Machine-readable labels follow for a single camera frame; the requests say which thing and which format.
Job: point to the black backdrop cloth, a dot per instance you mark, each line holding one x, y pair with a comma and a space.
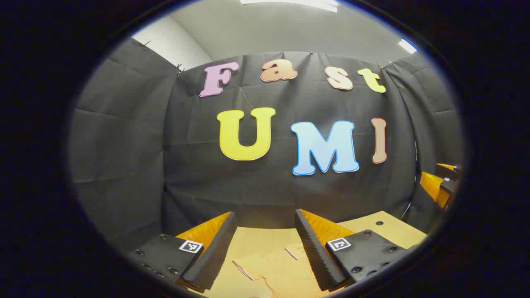
124, 145

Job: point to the small ceiling light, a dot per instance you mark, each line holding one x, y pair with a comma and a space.
408, 46

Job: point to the long ceiling light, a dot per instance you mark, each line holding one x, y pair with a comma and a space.
290, 3

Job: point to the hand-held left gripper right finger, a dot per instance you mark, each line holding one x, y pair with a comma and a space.
314, 252

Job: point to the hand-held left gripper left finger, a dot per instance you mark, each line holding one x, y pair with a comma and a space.
215, 252

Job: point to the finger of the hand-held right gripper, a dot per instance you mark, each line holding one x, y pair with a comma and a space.
449, 170
434, 186

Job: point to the orange polo T-shirt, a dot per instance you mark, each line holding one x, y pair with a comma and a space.
273, 273

